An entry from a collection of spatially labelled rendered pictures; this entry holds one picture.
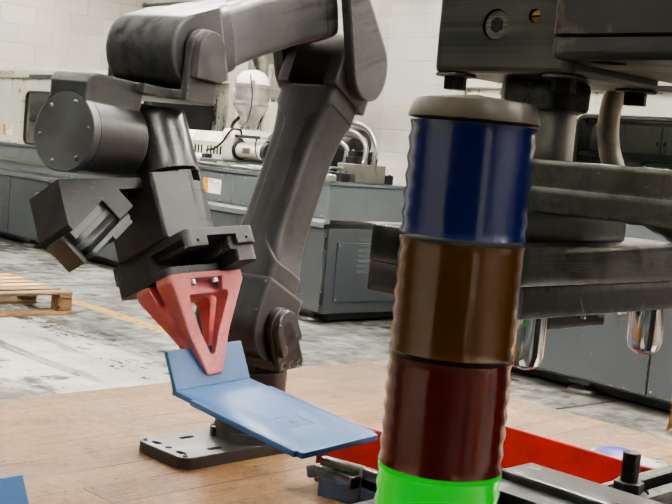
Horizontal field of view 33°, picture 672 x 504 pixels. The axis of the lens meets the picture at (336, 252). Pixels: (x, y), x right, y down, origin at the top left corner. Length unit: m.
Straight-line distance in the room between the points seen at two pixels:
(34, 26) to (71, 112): 11.73
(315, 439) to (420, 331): 0.43
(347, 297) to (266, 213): 6.70
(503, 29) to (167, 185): 0.33
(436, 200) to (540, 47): 0.27
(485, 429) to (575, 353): 5.81
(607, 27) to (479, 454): 0.26
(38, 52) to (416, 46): 4.51
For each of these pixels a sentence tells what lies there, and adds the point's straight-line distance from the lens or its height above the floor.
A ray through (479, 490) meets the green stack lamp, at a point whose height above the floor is 1.08.
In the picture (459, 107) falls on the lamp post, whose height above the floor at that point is 1.19.
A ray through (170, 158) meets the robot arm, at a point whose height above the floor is 1.16.
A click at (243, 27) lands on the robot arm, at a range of 0.93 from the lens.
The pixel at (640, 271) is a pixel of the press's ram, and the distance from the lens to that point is 0.63.
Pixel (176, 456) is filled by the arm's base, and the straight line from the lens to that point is 0.97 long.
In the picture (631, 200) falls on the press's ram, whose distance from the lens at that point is 0.55.
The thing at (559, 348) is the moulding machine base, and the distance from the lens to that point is 6.20.
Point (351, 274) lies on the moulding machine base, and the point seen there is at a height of 0.34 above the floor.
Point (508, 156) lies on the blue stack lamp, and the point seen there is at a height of 1.18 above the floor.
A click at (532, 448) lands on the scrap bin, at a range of 0.95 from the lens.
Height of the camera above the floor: 1.18
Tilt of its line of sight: 5 degrees down
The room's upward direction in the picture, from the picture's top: 5 degrees clockwise
